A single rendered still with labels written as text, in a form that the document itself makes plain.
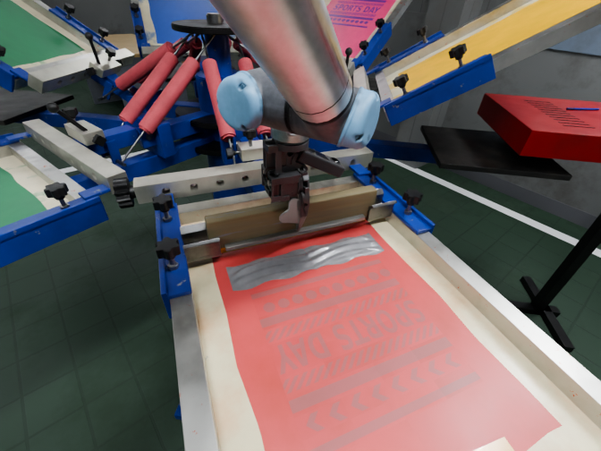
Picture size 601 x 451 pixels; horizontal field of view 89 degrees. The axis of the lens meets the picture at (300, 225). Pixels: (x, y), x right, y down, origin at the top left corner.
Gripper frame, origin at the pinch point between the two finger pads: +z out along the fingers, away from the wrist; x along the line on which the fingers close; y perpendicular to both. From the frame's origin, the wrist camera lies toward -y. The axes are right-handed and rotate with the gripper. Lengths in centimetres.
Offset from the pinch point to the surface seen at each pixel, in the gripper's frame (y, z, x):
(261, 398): 18.6, 5.3, 32.8
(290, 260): 4.5, 4.8, 7.6
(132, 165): 38, 8, -59
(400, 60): -76, -19, -70
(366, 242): -14.9, 4.6, 8.0
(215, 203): 16.1, 1.8, -15.5
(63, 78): 56, -13, -94
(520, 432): -14, 5, 50
